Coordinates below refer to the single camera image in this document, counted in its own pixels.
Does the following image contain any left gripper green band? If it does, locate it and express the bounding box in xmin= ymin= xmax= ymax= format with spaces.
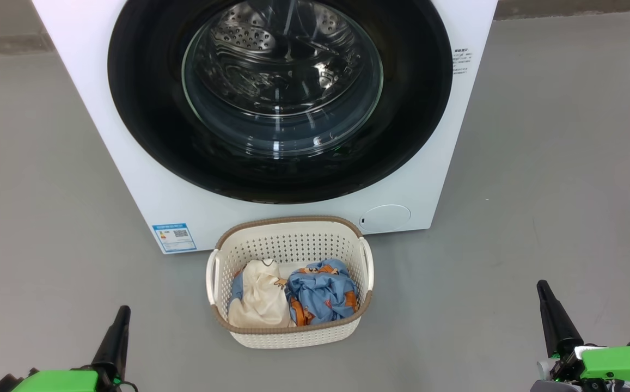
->
xmin=0 ymin=305 xmax=131 ymax=392

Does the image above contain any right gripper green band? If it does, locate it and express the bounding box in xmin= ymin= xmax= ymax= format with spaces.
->
xmin=530 ymin=280 xmax=630 ymax=392

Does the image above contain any cream garment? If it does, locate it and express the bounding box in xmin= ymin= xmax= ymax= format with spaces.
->
xmin=228 ymin=259 xmax=296 ymax=329

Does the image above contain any blue printed garment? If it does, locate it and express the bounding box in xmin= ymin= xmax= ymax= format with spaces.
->
xmin=229 ymin=259 xmax=360 ymax=327

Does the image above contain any black washer door glass bowl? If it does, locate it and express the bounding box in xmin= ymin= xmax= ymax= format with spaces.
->
xmin=107 ymin=0 xmax=454 ymax=205

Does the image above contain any white front-load washing machine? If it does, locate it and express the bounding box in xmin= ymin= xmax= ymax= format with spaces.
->
xmin=32 ymin=0 xmax=499 ymax=255

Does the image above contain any blue energy label sticker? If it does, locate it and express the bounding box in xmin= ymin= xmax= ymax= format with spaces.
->
xmin=152 ymin=223 xmax=198 ymax=254

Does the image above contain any round white filter cover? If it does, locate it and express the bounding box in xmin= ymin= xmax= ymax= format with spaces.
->
xmin=359 ymin=204 xmax=412 ymax=232

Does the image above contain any cream laundry basket brown rim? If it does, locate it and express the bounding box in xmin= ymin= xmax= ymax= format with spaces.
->
xmin=206 ymin=216 xmax=374 ymax=349

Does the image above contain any small printed text label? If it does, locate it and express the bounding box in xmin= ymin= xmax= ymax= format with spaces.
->
xmin=452 ymin=48 xmax=473 ymax=75

